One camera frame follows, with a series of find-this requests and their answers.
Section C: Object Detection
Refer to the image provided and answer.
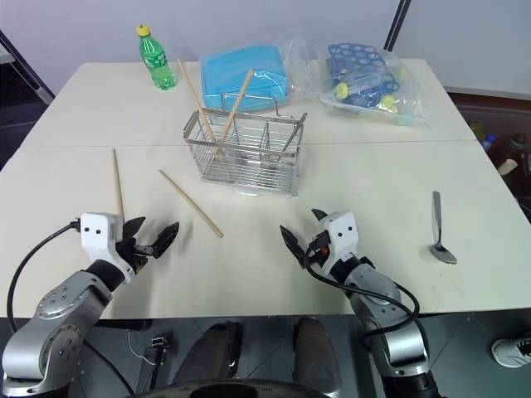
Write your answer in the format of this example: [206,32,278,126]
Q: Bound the black stand bracket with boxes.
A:
[149,333,170,398]

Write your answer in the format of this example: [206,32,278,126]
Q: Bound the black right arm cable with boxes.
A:
[304,247,419,347]

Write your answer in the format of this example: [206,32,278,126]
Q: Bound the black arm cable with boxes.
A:
[7,219,84,335]
[304,247,419,347]

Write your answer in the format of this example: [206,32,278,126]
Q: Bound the white sneaker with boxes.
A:
[490,334,531,368]

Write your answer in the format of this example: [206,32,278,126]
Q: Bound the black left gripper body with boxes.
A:
[114,236,158,275]

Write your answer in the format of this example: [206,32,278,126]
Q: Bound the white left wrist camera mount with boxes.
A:
[79,211,136,284]

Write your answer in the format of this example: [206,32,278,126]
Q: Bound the black curved rim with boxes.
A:
[144,379,333,398]

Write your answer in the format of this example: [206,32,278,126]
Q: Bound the metal wire cutlery basket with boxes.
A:
[181,93,309,200]

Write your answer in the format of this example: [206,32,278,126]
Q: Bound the cream coloured small object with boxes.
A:
[497,158,520,177]

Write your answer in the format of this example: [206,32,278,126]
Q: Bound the dark rounded leg shape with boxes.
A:
[292,317,342,396]
[178,321,244,398]

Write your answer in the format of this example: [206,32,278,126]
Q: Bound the thin white floor wire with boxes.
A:
[127,329,161,366]

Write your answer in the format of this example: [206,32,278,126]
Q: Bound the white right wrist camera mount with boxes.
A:
[322,211,358,277]

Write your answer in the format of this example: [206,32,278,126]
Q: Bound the clear tube with yellow cap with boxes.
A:
[333,72,385,100]

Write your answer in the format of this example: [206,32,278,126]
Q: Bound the dark metal frame bars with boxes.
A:
[0,28,57,104]

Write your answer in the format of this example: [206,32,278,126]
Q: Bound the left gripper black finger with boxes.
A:
[150,221,181,260]
[123,216,147,240]

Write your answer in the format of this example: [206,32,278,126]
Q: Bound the green soda bottle yellow cap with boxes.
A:
[136,24,177,92]

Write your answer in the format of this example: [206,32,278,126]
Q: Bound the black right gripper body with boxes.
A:
[304,231,334,274]

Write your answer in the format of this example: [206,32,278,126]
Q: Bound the blue plastic lidded box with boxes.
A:
[200,43,290,114]

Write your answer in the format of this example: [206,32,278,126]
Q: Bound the wooden chopstick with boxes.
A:
[158,168,226,239]
[207,68,255,169]
[110,148,126,220]
[177,58,221,163]

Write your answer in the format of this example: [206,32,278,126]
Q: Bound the clear plastic bag with rack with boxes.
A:
[309,40,431,128]

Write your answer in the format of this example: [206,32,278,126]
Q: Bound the blue test tube rack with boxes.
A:
[325,42,402,111]

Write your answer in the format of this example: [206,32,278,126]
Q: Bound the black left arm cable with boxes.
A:
[7,219,84,335]

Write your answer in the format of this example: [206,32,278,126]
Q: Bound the black slanted pole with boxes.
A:
[383,0,410,51]

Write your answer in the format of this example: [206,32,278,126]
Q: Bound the metal spoon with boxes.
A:
[429,190,458,265]

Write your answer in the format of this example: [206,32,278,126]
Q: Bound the dark bottle with teal cap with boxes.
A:
[503,133,531,167]

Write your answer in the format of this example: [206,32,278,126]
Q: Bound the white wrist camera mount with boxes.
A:
[79,211,136,284]
[322,211,358,277]

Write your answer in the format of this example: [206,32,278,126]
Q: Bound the empty clear plastic bag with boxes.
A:
[271,35,325,103]

